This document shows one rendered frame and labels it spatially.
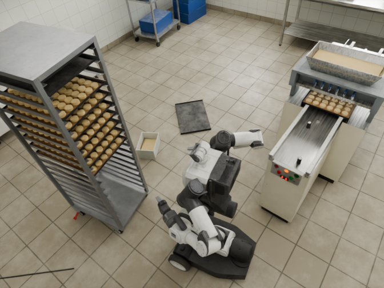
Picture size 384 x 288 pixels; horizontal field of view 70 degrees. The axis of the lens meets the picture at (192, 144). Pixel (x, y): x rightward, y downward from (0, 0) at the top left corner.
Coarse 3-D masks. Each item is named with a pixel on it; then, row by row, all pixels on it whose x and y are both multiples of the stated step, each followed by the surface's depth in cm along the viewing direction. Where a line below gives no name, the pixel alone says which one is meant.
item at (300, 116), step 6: (354, 42) 308; (306, 108) 242; (300, 114) 237; (294, 120) 233; (300, 120) 240; (294, 126) 231; (288, 132) 224; (282, 138) 220; (282, 144) 222; (276, 150) 213; (270, 156) 210
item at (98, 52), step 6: (90, 36) 162; (96, 42) 164; (96, 48) 166; (96, 54) 170; (102, 60) 173; (102, 66) 175; (108, 78) 183; (108, 90) 190; (114, 96) 194; (114, 108) 202; (120, 108) 204; (120, 114) 206; (126, 126) 218; (126, 132) 220; (132, 144) 233; (132, 150) 236; (132, 156) 243; (138, 162) 251; (138, 168) 255; (144, 180) 272
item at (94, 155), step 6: (114, 132) 215; (108, 138) 211; (36, 144) 215; (102, 144) 208; (108, 144) 210; (48, 150) 210; (96, 150) 204; (102, 150) 206; (66, 156) 205; (90, 156) 201; (96, 156) 201; (78, 162) 200; (90, 162) 197
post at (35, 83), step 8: (32, 80) 135; (40, 88) 139; (40, 96) 142; (48, 104) 146; (56, 112) 153; (56, 120) 154; (64, 128) 161; (64, 136) 165; (72, 144) 170; (80, 160) 181; (88, 168) 190; (88, 176) 195; (96, 184) 204; (104, 200) 219; (112, 208) 233; (112, 216) 240; (120, 224) 253
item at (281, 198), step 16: (304, 128) 234; (320, 128) 233; (288, 144) 224; (304, 144) 223; (320, 144) 221; (272, 160) 218; (288, 160) 213; (304, 160) 212; (320, 160) 211; (272, 176) 230; (272, 192) 245; (288, 192) 230; (304, 192) 221; (272, 208) 261; (288, 208) 245
